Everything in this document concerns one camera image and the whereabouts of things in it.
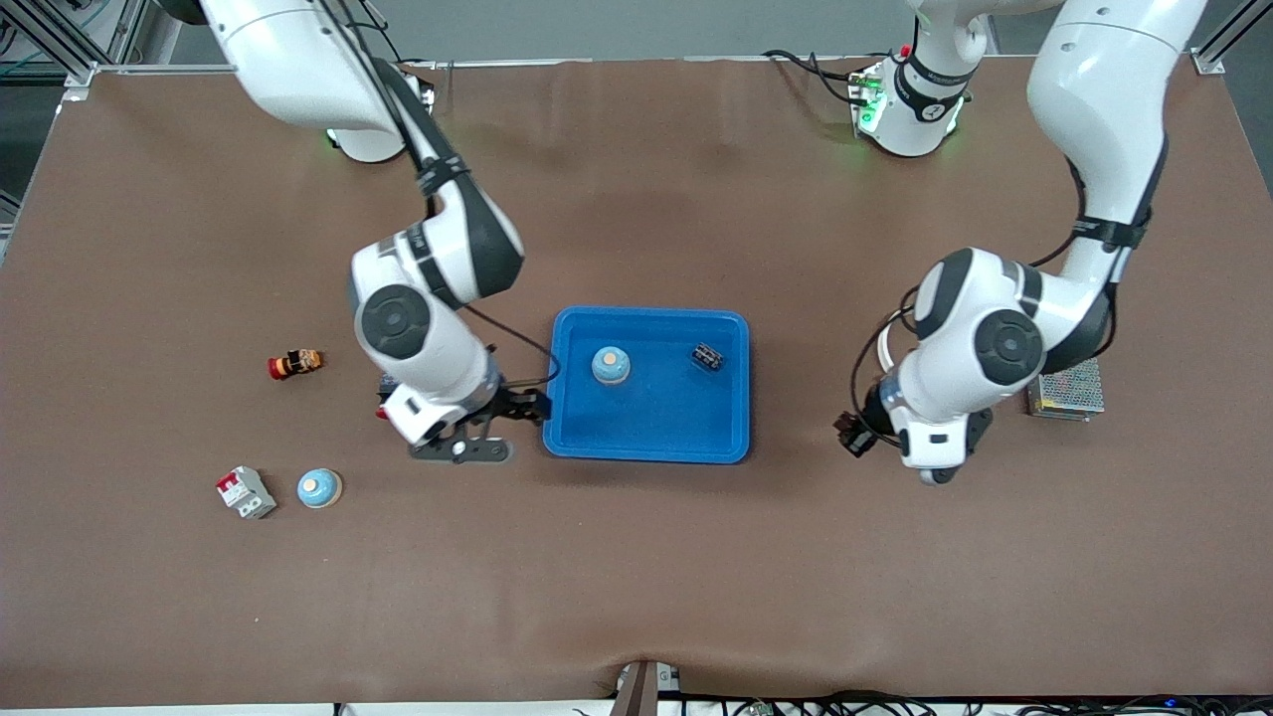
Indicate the white curved pipe clamp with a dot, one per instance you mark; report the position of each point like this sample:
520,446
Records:
882,360

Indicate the blue plastic tray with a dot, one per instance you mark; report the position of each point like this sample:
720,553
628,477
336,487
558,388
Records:
646,418

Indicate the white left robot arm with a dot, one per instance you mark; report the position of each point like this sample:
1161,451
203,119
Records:
1104,109

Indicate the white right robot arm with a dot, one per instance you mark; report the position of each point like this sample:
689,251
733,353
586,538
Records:
298,70

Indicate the brown table mat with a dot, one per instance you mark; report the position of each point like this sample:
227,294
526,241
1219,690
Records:
636,577

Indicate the metal mesh power supply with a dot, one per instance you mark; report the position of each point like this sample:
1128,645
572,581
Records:
1079,393

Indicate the aluminium frame profile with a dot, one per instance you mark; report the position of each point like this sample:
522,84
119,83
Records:
1211,63
50,38

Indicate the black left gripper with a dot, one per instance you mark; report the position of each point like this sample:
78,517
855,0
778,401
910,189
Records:
872,415

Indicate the short black electrolytic capacitor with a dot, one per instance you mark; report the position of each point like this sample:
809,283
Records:
707,358

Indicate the blue desk bell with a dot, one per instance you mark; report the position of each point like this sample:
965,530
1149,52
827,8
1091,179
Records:
318,488
611,365

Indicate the orange red emergency button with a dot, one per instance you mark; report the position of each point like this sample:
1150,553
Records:
295,364

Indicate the white red circuit breaker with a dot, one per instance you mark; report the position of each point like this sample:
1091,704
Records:
247,493

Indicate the grey brown camera mount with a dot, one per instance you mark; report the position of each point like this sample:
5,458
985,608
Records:
641,691

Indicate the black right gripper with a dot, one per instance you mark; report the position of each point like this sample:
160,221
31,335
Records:
513,404

